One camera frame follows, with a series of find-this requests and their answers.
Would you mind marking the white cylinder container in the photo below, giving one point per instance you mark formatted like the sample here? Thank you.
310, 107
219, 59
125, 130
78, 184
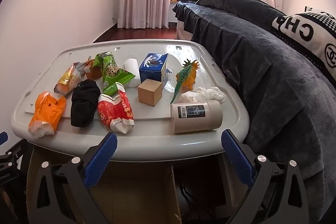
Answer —
197, 121

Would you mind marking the green snack packet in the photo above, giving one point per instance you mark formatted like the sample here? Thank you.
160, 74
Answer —
113, 71

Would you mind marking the white blue wrapper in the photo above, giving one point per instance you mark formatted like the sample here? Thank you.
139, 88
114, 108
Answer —
152, 66

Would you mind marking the orange plastic packet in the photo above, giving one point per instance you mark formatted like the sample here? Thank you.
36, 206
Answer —
47, 111

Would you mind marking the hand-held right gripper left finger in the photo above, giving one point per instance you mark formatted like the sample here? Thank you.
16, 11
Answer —
102, 158

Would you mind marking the red snack packet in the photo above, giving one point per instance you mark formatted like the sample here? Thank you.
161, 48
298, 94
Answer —
115, 111

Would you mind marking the white plastic table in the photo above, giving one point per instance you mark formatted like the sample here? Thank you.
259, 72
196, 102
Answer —
78, 142

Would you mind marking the brown cardboard box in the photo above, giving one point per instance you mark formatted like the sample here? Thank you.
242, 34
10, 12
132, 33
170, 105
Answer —
131, 192

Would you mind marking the white bed frame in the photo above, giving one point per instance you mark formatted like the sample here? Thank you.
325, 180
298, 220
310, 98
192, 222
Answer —
182, 31

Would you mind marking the green orange dinosaur toy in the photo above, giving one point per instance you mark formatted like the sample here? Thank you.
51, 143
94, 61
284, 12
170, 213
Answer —
185, 77

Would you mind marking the black white logo cushion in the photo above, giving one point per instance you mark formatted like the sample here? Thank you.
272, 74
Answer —
309, 35

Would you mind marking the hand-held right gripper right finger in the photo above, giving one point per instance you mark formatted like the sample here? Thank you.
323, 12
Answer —
236, 158

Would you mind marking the crumpled white tissue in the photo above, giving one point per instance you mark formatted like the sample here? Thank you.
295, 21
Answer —
207, 94

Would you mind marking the wooden cube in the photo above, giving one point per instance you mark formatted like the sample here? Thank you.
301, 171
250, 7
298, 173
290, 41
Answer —
149, 92

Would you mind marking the black sock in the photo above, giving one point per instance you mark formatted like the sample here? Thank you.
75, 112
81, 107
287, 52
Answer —
84, 103

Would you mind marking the orange plush toy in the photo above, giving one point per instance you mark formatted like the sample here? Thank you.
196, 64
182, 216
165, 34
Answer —
93, 71

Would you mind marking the yellow orange snack packet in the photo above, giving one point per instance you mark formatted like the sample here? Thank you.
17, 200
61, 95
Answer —
69, 77

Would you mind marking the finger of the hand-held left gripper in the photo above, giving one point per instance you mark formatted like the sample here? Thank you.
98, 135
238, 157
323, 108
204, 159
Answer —
2, 138
14, 151

